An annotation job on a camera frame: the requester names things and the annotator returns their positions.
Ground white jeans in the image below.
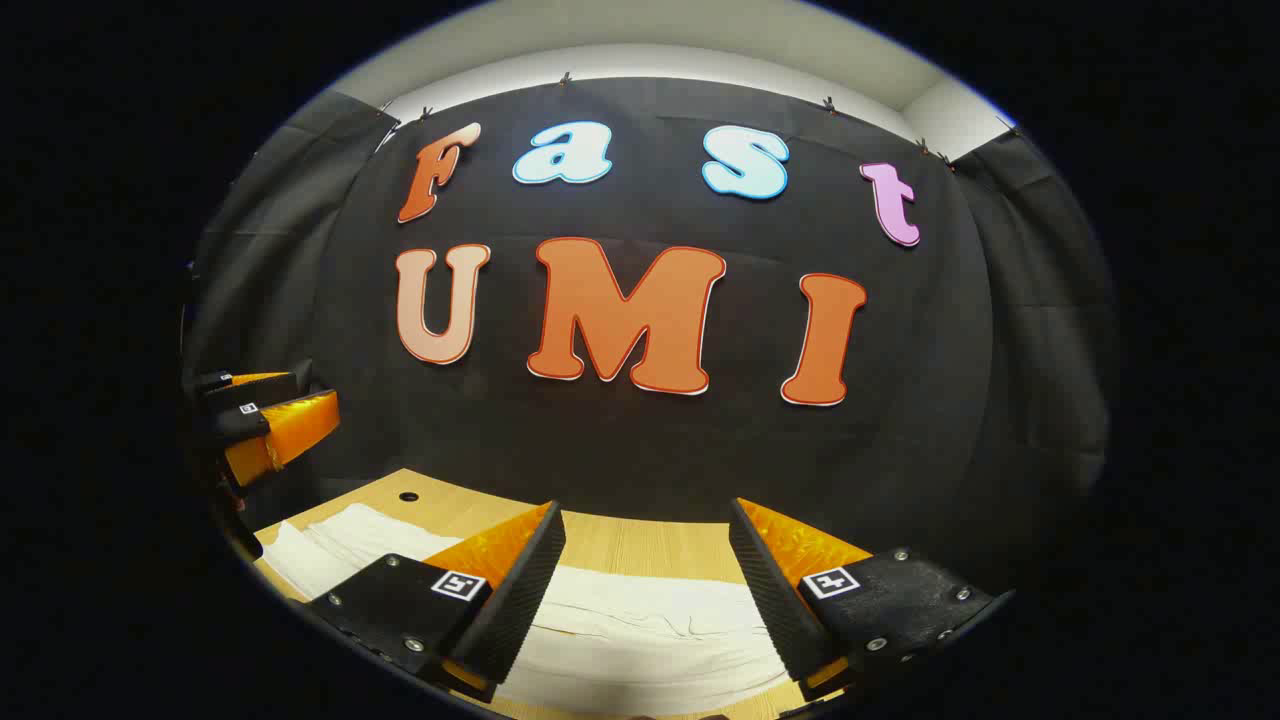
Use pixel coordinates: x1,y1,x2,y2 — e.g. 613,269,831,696
262,503,801,717

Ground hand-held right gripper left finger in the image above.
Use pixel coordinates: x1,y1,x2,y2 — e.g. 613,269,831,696
305,500,567,703

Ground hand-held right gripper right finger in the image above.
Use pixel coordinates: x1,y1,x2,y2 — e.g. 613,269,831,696
727,496,1015,703

